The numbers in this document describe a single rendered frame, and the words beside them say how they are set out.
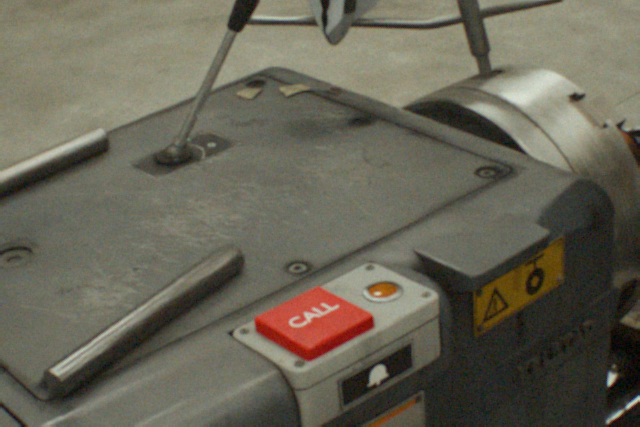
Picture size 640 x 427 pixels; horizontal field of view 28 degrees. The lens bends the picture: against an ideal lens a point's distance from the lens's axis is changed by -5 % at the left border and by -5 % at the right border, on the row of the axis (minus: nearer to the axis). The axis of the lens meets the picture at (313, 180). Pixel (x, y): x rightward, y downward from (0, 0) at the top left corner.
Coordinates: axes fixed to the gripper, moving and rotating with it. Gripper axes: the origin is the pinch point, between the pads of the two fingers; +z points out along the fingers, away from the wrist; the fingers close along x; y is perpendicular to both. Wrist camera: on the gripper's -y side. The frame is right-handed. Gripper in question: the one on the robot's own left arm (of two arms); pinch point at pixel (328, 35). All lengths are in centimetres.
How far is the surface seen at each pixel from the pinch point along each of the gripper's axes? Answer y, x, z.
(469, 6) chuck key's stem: 10.3, -10.1, -4.1
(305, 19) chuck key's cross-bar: -0.7, 2.8, -1.0
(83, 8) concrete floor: 187, 377, 184
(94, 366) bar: -49, -32, -3
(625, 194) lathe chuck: 11.8, -31.7, 8.7
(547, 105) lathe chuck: 9.7, -21.9, 2.2
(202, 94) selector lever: -21.7, -8.0, -4.0
